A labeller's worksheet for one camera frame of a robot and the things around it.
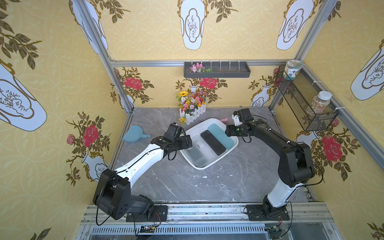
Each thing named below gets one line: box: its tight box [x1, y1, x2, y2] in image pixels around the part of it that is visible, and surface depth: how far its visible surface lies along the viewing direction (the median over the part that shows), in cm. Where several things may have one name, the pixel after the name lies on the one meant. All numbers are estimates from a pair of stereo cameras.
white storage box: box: [180, 118, 239, 170], surface depth 100 cm
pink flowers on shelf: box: [189, 62, 213, 73], surface depth 89 cm
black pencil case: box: [200, 129, 226, 156], surface depth 100 cm
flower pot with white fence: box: [176, 85, 207, 125], surface depth 106 cm
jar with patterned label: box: [282, 59, 303, 80], surface depth 87 cm
